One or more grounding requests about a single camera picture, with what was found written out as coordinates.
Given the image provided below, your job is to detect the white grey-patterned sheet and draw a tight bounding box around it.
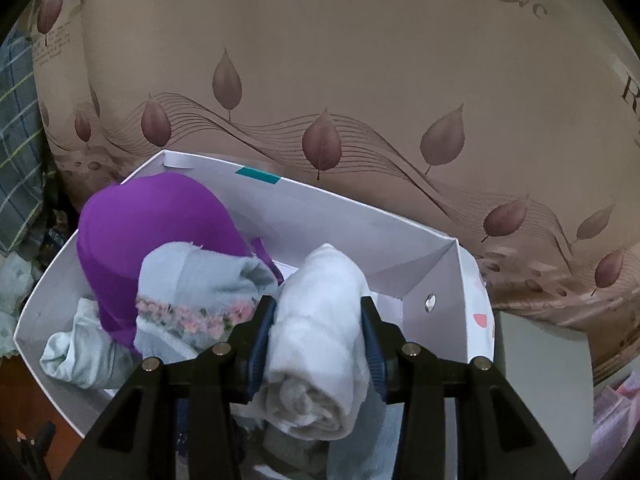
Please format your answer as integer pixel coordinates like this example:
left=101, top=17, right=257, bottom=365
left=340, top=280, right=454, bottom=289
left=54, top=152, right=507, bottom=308
left=0, top=255, right=32, bottom=361

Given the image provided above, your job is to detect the white flat board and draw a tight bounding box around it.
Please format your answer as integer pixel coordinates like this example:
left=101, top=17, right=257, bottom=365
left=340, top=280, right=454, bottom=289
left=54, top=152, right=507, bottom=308
left=492, top=310, right=596, bottom=471

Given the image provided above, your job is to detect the pale green garment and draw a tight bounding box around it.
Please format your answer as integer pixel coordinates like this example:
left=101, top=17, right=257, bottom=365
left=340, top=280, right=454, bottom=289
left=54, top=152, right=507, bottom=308
left=39, top=297, right=146, bottom=391

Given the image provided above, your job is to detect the purple bra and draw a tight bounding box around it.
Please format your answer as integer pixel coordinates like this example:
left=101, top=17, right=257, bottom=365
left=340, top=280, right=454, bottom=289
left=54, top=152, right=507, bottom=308
left=76, top=172, right=286, bottom=356

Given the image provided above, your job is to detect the pale blue floral underwear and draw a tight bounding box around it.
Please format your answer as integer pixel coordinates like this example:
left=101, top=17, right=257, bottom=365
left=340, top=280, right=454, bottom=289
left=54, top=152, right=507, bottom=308
left=134, top=241, right=278, bottom=361

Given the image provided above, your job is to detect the white garment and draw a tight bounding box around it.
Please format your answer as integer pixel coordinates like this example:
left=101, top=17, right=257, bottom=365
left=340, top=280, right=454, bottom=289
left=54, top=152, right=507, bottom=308
left=252, top=243, right=373, bottom=443

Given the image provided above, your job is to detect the pale blue cloth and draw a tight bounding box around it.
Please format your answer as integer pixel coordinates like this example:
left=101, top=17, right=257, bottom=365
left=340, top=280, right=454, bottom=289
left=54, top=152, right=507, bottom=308
left=327, top=400, right=406, bottom=480

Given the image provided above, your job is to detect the grey plaid blanket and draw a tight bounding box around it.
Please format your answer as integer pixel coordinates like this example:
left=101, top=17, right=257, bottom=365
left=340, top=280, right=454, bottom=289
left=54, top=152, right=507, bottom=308
left=0, top=30, right=48, bottom=256

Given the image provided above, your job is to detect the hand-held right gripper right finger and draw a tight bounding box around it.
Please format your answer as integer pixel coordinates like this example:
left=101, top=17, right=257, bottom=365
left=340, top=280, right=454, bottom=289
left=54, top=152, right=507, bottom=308
left=360, top=296, right=573, bottom=480

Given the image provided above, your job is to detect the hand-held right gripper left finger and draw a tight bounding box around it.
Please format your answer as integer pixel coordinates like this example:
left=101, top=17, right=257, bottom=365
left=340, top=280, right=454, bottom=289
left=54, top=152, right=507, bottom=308
left=62, top=295, right=278, bottom=480

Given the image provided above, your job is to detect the pink plastic bag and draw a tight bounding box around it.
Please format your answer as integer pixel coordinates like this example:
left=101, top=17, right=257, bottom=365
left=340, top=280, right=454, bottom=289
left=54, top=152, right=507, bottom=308
left=590, top=370, right=640, bottom=480

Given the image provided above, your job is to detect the leaf print bedding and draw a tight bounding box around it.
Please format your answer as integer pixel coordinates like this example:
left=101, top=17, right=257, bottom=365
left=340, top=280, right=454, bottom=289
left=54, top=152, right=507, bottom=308
left=32, top=0, right=640, bottom=386

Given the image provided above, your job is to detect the white cardboard box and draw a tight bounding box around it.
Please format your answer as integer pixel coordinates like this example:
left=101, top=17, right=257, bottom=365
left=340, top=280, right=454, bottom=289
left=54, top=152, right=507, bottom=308
left=14, top=149, right=496, bottom=480

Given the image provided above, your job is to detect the grey striped garment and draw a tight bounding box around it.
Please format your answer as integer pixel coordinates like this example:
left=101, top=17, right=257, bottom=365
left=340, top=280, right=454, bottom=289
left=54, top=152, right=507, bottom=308
left=260, top=425, right=331, bottom=476

